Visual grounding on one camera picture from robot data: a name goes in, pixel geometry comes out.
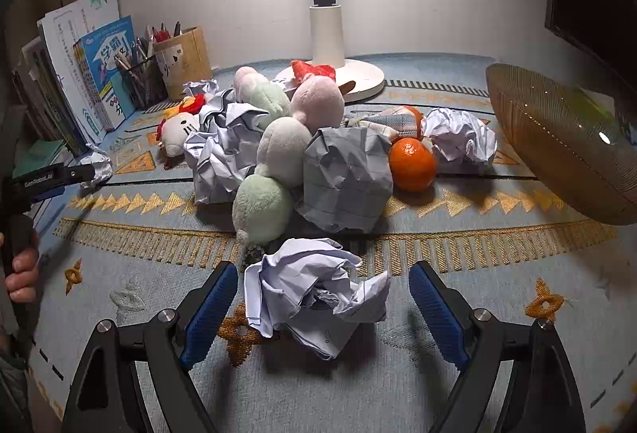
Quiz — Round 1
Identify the light blue card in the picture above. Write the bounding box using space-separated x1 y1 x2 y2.
110 71 136 118

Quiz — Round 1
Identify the grid-lined paper ball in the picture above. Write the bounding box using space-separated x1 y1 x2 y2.
296 127 394 235

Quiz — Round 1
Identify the row of upright books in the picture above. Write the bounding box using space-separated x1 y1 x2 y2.
10 0 139 157

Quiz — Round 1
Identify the blue patterned table mat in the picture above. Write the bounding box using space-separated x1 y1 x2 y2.
25 55 637 433

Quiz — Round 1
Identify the teal notebook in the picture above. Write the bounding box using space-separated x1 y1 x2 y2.
12 139 70 177

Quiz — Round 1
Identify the bunch of pens and pencils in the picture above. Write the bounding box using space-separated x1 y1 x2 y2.
115 25 156 68

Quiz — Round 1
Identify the black mesh pen holder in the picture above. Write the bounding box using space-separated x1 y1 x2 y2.
117 55 169 110

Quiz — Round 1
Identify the tricolour dango plush toy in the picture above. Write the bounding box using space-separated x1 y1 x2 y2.
233 75 345 265
233 66 292 125

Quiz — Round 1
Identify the plaid fabric bow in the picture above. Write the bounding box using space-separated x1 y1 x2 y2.
348 106 424 143

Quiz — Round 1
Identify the cardboard pen holder box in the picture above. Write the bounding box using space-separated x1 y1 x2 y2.
153 26 214 101

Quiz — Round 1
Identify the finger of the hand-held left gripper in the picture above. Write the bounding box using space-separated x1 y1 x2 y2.
30 186 69 208
62 163 99 187

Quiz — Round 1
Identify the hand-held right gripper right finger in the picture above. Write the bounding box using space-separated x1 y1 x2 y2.
408 260 588 433

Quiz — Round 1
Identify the white paper ball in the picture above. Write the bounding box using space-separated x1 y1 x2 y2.
183 129 262 206
422 108 498 166
77 151 114 190
183 78 220 99
244 238 391 361
199 88 272 135

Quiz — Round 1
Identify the white desk lamp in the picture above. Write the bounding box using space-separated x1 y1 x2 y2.
274 0 386 102

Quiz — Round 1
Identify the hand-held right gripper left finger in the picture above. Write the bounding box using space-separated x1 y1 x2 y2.
60 260 240 433

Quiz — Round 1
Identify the woven wicker basket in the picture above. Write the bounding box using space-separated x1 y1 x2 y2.
485 63 637 227

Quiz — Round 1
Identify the person's left hand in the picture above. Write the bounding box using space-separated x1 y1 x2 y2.
4 244 41 303

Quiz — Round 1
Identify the red printed pouch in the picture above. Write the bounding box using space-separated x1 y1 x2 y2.
291 59 338 84

